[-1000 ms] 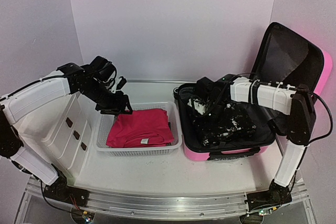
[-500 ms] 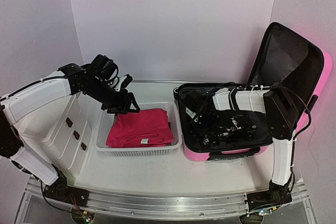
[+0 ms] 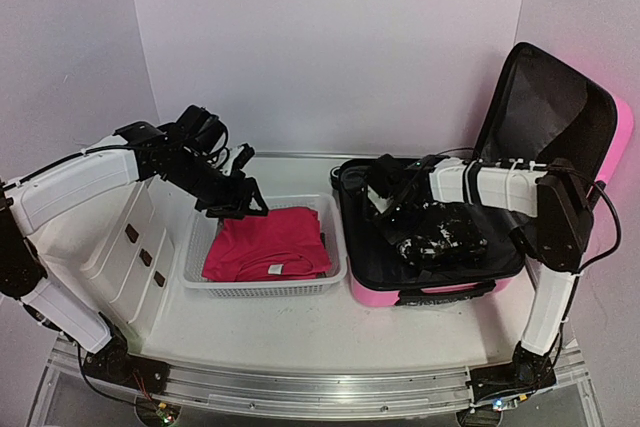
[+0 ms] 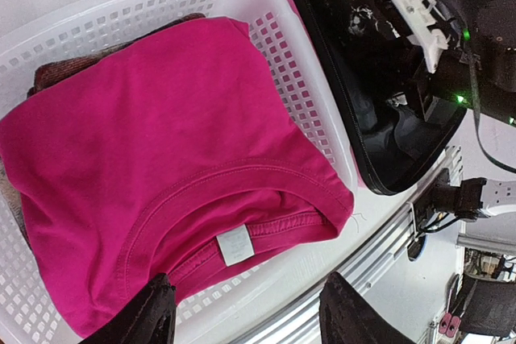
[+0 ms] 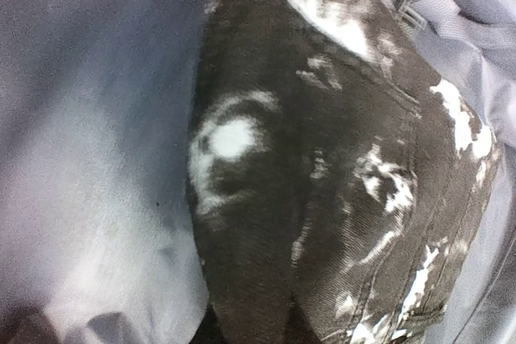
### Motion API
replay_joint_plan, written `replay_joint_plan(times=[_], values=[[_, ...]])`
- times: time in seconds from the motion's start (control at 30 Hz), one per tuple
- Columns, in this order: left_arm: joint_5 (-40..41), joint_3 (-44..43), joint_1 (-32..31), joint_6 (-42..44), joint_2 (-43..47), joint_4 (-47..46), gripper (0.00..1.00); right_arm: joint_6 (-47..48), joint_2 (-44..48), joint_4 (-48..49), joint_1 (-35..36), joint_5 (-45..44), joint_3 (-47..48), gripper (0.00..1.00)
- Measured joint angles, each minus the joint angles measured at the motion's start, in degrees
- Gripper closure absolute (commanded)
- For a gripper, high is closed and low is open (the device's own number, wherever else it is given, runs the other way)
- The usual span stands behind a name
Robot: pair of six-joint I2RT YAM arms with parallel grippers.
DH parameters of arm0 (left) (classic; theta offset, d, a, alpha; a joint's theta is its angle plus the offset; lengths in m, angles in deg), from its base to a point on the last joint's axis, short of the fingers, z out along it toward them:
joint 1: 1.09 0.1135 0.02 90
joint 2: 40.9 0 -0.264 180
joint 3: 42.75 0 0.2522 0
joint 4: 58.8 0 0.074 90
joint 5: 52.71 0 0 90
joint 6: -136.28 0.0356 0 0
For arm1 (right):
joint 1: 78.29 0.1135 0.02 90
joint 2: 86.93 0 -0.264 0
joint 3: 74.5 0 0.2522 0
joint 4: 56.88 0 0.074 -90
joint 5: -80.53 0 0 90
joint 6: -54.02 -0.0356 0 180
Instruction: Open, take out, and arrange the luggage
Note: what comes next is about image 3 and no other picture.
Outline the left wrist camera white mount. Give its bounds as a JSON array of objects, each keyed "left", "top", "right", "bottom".
[{"left": 219, "top": 146, "right": 244, "bottom": 177}]

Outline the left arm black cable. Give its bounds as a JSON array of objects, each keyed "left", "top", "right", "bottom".
[{"left": 199, "top": 119, "right": 236, "bottom": 168}]

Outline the white rectangular foam box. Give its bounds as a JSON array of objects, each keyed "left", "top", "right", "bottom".
[{"left": 23, "top": 161, "right": 173, "bottom": 340}]

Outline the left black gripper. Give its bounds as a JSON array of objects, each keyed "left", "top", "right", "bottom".
[{"left": 160, "top": 149, "right": 269, "bottom": 219}]

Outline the white perforated plastic basket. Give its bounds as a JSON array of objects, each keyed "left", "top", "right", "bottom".
[{"left": 179, "top": 193, "right": 349, "bottom": 298}]

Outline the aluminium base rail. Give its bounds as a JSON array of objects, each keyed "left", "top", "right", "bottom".
[{"left": 52, "top": 337, "right": 588, "bottom": 420}]

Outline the pink hard-shell suitcase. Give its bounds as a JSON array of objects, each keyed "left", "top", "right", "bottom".
[{"left": 331, "top": 42, "right": 634, "bottom": 307}]

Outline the black white patterned garment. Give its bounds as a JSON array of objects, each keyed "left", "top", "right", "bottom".
[{"left": 392, "top": 202, "right": 488, "bottom": 269}]

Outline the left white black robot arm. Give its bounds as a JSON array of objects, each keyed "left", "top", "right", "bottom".
[{"left": 1, "top": 105, "right": 268, "bottom": 384}]

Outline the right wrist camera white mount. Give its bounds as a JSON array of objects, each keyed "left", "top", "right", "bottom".
[{"left": 366, "top": 185, "right": 394, "bottom": 217}]

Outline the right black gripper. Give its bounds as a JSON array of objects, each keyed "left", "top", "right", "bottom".
[{"left": 373, "top": 197, "right": 428, "bottom": 247}]

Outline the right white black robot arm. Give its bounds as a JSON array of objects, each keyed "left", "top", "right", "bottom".
[{"left": 362, "top": 155, "right": 593, "bottom": 400}]

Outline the white drawer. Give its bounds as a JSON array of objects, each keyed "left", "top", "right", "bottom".
[
  {"left": 129, "top": 241, "right": 175, "bottom": 338},
  {"left": 113, "top": 228, "right": 174, "bottom": 324},
  {"left": 101, "top": 204, "right": 154, "bottom": 303}
]

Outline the solid red garment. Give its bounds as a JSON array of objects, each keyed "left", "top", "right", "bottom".
[{"left": 202, "top": 207, "right": 331, "bottom": 283}]

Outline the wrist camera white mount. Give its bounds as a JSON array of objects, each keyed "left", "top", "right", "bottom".
[
  {"left": 219, "top": 146, "right": 244, "bottom": 177},
  {"left": 366, "top": 185, "right": 394, "bottom": 217}
]

